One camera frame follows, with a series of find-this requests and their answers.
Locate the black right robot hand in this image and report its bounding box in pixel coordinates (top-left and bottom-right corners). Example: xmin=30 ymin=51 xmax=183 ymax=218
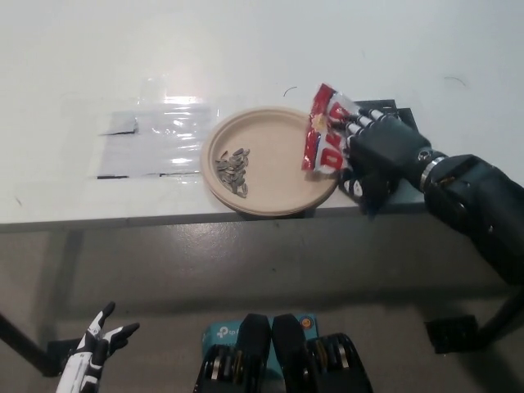
xmin=337 ymin=106 xmax=447 ymax=217

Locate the black floor tape patch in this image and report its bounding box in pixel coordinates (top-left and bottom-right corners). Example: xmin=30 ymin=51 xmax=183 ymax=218
xmin=423 ymin=315 xmax=478 ymax=354
xmin=45 ymin=337 xmax=89 ymax=377

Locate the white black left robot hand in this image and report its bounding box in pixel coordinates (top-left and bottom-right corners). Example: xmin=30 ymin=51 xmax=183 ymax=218
xmin=67 ymin=301 xmax=141 ymax=381

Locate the teal tp-link box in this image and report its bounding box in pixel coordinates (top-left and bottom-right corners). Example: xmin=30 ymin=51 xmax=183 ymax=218
xmin=200 ymin=313 xmax=319 ymax=380

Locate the sunflower seeds pile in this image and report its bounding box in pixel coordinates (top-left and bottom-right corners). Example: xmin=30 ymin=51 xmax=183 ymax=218
xmin=215 ymin=147 xmax=251 ymax=198

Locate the clear plastic sheet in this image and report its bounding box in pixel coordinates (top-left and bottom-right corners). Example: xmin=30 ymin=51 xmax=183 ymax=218
xmin=96 ymin=109 xmax=212 ymax=180

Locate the red blue sunflower seed bag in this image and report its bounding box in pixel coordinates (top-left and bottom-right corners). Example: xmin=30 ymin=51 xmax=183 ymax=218
xmin=300 ymin=83 xmax=386 ymax=218

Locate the beige paper plate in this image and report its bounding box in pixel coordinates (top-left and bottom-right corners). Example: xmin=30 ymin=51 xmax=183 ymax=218
xmin=220 ymin=195 xmax=336 ymax=219
xmin=200 ymin=105 xmax=341 ymax=214

